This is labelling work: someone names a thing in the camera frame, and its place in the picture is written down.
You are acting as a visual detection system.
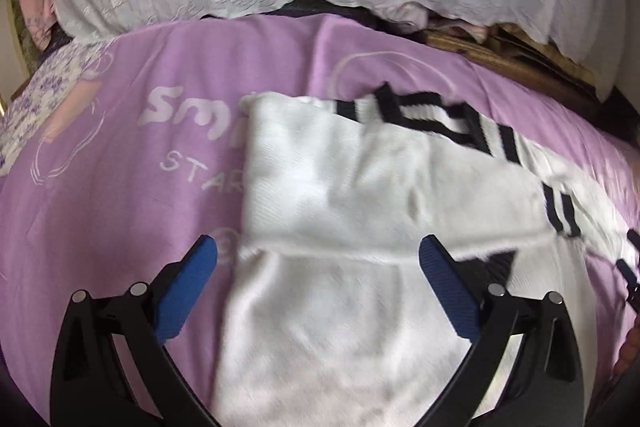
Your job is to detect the person's right hand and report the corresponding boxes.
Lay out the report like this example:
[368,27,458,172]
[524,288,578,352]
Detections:
[615,319,640,374]

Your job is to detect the purple floral bed sheet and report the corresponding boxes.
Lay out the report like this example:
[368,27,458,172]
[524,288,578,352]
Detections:
[1,39,113,176]

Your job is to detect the woven bamboo mat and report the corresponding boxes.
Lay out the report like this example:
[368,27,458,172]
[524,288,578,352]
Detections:
[422,23,600,114]

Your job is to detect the purple smile print blanket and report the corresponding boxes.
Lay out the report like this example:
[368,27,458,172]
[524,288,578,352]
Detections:
[1,15,639,415]

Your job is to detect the pile of clothes under lace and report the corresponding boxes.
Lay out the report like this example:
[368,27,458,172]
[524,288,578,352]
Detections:
[268,0,489,44]

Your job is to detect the white black-trimmed knit sweater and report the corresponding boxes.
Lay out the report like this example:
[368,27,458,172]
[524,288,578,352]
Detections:
[210,89,636,426]

